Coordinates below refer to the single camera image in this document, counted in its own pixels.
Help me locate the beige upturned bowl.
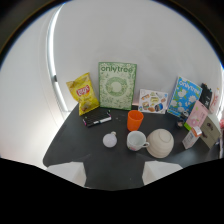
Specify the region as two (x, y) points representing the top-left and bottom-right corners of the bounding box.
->
(146, 128), (175, 159)

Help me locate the orange plastic cup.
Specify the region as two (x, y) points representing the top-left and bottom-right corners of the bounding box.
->
(126, 109), (145, 132)

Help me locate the pink floral packet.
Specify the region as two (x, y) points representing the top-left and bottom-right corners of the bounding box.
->
(183, 100), (210, 131)

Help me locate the olive cardboard box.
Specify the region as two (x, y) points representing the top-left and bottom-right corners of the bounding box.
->
(199, 115), (222, 150)

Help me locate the white light bulb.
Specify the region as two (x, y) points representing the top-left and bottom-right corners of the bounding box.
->
(102, 131), (119, 149)

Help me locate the small dark jar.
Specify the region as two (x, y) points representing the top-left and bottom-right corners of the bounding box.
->
(176, 110), (190, 128)

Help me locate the blue onlytree tissue pack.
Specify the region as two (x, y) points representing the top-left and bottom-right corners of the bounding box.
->
(166, 76), (203, 118)

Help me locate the green onlytree tissue pack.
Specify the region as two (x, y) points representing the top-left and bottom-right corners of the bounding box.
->
(97, 61), (138, 111)

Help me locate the yellow chips bag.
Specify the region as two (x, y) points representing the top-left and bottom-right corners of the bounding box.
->
(65, 72), (101, 117)

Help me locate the white food picture card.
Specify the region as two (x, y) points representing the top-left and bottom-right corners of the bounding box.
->
(137, 88), (169, 115)

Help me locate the white printed mug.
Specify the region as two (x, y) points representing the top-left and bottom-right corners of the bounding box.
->
(126, 130), (150, 152)

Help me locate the small white orange box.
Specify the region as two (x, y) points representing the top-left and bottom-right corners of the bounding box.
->
(181, 125), (203, 150)

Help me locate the white pink packet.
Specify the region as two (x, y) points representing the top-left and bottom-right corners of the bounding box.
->
(208, 87), (221, 115)

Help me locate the black packet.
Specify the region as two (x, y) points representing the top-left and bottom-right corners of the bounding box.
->
(198, 82), (214, 107)

